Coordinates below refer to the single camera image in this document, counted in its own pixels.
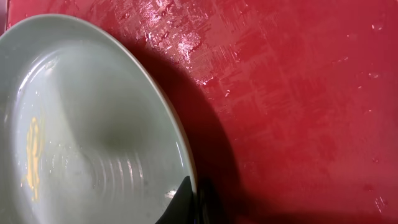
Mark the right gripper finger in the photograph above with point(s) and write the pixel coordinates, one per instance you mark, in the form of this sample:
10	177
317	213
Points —
181	209

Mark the light blue plate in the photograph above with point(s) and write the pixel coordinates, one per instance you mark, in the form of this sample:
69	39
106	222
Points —
87	136

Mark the red plastic tray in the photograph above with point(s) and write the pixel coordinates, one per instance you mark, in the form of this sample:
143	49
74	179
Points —
290	106

